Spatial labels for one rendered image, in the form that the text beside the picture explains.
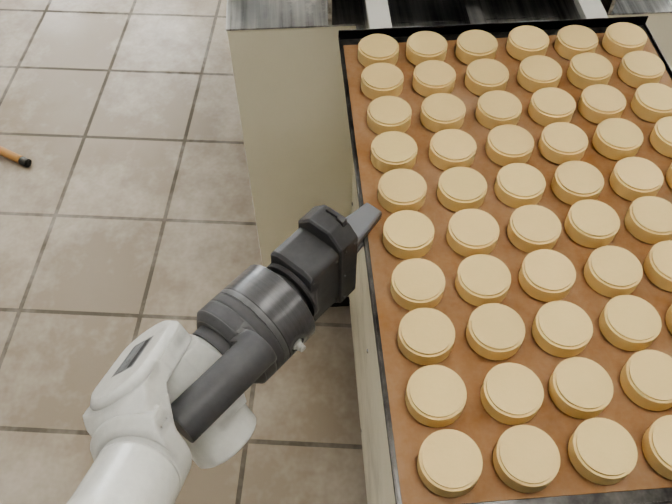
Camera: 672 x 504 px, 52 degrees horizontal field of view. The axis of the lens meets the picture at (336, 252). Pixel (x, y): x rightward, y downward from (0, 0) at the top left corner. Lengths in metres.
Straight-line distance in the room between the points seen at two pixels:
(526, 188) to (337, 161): 0.58
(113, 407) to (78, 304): 1.29
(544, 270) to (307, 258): 0.22
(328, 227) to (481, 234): 0.16
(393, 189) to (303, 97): 0.46
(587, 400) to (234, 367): 0.29
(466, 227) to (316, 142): 0.57
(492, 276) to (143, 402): 0.33
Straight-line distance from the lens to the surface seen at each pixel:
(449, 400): 0.59
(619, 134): 0.82
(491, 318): 0.63
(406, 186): 0.71
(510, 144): 0.77
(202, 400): 0.55
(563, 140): 0.79
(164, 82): 2.32
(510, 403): 0.60
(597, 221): 0.73
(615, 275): 0.69
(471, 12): 1.06
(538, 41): 0.92
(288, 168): 1.26
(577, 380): 0.62
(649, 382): 0.64
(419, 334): 0.61
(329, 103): 1.15
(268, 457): 1.55
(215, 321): 0.60
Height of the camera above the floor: 1.46
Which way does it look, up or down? 54 degrees down
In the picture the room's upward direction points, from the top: straight up
